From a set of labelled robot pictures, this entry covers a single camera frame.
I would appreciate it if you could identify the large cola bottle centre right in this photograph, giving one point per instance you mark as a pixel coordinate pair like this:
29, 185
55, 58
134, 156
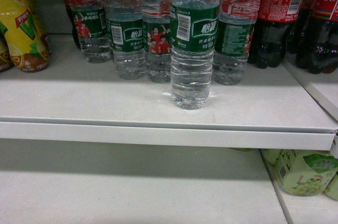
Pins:
274, 23

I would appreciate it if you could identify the water bottle green label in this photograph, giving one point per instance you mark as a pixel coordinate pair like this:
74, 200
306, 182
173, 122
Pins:
194, 25

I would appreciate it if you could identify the right water bottle text label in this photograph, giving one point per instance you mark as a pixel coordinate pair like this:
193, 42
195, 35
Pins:
237, 20

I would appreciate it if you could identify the cola bottle behind left water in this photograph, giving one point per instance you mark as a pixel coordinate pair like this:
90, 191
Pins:
74, 30

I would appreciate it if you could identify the far left water bottle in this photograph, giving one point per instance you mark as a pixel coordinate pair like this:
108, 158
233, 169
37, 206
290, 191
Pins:
91, 26

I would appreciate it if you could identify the green grape drink bottle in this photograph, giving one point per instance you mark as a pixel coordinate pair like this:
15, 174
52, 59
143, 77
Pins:
304, 173

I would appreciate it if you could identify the partial green drink bottle right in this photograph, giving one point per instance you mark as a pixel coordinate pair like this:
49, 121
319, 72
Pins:
331, 188

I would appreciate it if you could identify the water bottle barcode label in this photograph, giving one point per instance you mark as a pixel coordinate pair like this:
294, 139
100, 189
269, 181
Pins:
125, 31

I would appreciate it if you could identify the cola bottle far right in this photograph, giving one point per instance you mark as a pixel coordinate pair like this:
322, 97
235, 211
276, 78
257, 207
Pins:
317, 51

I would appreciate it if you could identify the yellow lemon tea bottle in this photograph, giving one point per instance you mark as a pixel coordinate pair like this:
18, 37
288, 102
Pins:
24, 35

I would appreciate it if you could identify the partial lemon tea bottle left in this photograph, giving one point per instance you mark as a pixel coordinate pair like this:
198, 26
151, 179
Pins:
6, 62

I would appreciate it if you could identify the water bottle team photo label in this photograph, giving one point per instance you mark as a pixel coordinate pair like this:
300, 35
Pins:
157, 39

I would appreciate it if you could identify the white upper metal shelf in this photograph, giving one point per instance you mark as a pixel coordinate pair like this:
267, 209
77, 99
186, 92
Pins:
73, 100

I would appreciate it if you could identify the green drink bottle behind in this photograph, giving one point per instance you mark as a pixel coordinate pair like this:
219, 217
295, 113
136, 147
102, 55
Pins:
271, 156

